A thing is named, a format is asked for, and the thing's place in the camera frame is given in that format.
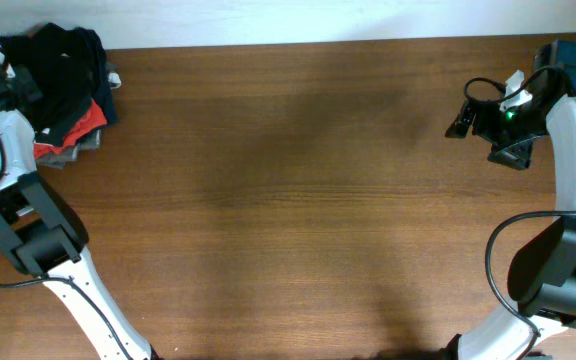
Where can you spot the black Sydrogen t-shirt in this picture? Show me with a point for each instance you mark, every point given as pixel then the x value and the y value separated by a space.
pixel 61 67

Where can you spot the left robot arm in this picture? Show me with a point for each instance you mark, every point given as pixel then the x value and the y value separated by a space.
pixel 44 239

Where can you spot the navy folded t-shirt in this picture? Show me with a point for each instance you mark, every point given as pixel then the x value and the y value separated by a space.
pixel 102 93

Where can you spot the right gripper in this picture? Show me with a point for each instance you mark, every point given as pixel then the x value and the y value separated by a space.
pixel 514 156

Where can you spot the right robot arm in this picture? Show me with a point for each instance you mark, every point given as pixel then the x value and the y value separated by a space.
pixel 541 282

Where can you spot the red folded t-shirt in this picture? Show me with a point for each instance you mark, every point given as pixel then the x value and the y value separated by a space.
pixel 75 130

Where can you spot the grey folded t-shirt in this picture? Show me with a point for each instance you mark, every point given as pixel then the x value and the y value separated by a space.
pixel 89 142

